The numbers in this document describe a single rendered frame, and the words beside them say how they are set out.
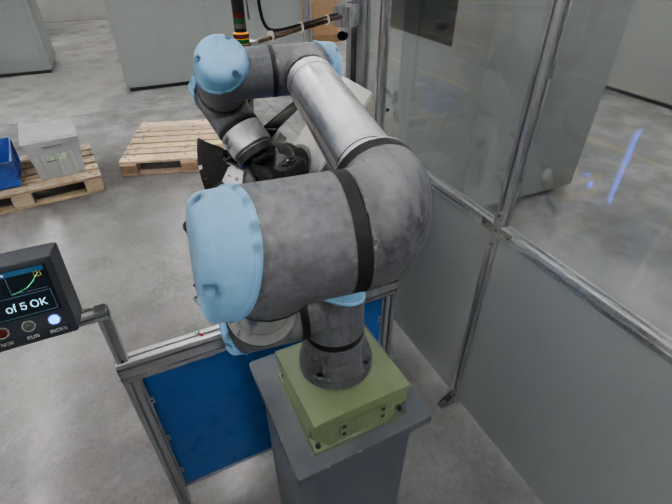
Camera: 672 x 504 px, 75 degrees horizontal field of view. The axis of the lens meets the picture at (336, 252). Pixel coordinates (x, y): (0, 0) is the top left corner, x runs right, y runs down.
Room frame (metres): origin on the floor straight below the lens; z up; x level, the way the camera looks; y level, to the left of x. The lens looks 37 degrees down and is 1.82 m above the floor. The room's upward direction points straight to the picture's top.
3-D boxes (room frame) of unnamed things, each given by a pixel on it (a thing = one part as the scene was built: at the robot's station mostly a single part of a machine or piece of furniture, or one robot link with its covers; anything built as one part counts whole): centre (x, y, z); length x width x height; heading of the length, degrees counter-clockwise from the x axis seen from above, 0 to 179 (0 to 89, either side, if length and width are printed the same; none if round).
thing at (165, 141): (4.17, 1.42, 0.07); 1.20 x 1.00 x 0.15; 98
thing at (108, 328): (0.79, 0.59, 0.96); 0.03 x 0.03 x 0.20; 25
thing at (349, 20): (1.89, -0.04, 1.55); 0.10 x 0.07 x 0.09; 150
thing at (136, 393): (0.79, 0.59, 0.39); 0.04 x 0.04 x 0.78; 25
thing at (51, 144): (3.54, 2.42, 0.31); 0.60 x 0.42 x 0.33; 31
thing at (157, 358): (0.97, 0.20, 0.82); 0.90 x 0.04 x 0.08; 115
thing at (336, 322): (0.60, 0.01, 1.26); 0.13 x 0.12 x 0.14; 108
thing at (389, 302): (1.16, -0.19, 0.39); 0.04 x 0.04 x 0.78; 25
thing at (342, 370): (0.60, 0.00, 1.14); 0.15 x 0.15 x 0.10
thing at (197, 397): (0.97, 0.20, 0.45); 0.82 x 0.02 x 0.66; 115
